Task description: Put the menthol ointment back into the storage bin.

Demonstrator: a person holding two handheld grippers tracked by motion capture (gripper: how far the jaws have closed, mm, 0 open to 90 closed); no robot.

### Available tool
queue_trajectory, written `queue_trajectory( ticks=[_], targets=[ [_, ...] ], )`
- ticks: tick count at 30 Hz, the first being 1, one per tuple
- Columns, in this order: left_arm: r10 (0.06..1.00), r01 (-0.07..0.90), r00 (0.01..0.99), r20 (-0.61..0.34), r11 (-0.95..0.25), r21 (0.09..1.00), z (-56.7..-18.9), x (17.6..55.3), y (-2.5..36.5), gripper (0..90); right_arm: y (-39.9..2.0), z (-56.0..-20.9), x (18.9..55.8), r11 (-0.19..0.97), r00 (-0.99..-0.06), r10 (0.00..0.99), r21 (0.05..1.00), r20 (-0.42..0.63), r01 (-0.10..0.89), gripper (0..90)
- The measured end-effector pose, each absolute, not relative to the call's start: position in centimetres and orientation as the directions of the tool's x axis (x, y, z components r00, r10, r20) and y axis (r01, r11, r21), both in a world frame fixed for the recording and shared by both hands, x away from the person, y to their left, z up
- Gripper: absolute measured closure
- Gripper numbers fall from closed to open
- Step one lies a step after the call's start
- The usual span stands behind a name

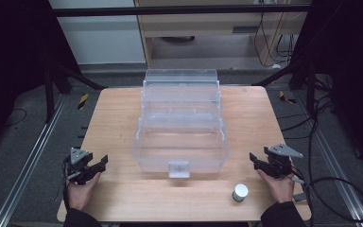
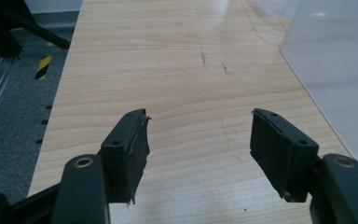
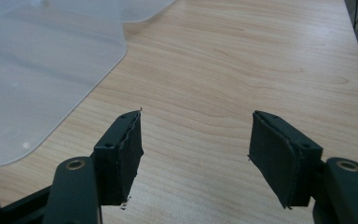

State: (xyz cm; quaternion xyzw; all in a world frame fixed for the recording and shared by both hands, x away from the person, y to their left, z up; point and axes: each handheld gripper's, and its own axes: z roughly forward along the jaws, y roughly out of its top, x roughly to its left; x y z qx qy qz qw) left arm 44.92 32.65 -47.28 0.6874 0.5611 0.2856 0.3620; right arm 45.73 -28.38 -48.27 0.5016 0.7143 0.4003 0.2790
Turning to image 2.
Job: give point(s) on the translucent plastic sheet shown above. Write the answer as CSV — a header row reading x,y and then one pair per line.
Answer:
x,y
335,74

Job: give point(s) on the black metal stand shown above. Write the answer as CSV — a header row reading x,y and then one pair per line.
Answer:
x,y
9,28

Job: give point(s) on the yellow black hazard tape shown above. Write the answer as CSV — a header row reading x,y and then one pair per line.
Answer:
x,y
44,67

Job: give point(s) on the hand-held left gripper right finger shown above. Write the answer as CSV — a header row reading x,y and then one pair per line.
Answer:
x,y
279,152

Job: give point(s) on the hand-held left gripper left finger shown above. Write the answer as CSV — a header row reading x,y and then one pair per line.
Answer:
x,y
122,158

